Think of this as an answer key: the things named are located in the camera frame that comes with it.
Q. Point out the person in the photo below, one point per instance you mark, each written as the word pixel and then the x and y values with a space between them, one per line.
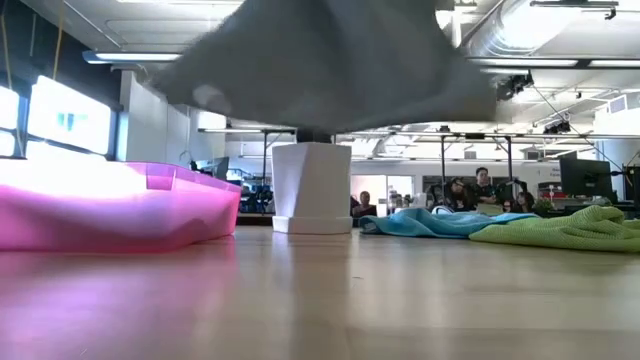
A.
pixel 456 196
pixel 365 206
pixel 523 202
pixel 484 187

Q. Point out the light blue microfiber towel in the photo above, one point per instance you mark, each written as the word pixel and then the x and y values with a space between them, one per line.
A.
pixel 430 224

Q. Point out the large black monitor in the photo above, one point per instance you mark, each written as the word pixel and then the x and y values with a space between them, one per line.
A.
pixel 585 177

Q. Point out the black ceiling-mounted camera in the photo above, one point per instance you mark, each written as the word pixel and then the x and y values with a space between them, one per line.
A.
pixel 557 128

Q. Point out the green microfiber towel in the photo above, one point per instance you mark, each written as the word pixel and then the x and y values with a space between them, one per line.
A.
pixel 575 230

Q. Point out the black monitor on arm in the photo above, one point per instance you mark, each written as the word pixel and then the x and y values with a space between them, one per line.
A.
pixel 218 167

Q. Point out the grey microfiber towel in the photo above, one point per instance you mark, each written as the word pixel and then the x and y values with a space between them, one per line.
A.
pixel 325 60

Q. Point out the small green desk plant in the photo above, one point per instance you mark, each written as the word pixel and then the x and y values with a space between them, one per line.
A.
pixel 543 205

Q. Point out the pink plastic bin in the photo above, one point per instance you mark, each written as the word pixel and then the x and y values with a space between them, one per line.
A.
pixel 125 215

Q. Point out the black hanging camera device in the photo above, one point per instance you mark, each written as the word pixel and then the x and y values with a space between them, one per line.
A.
pixel 512 86

